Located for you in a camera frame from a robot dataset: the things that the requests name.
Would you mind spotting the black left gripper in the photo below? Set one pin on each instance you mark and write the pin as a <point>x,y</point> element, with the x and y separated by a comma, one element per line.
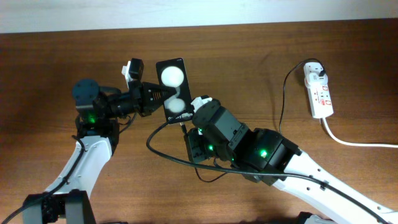
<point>142,91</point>

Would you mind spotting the white power strip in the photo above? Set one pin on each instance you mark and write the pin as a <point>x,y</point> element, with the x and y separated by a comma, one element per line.
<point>320,101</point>

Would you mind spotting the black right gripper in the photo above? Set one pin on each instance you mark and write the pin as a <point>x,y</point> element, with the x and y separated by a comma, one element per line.
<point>194,137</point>

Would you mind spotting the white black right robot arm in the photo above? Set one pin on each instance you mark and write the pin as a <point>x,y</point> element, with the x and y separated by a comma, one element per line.
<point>264,155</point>

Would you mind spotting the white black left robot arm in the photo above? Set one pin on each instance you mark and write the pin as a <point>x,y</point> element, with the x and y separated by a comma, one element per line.
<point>97,135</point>

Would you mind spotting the black smartphone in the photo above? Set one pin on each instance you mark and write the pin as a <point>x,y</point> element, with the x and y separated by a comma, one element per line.
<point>172,74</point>

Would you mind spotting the white usb charger plug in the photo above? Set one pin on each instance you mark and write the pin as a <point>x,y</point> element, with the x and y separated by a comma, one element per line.
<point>315,74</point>

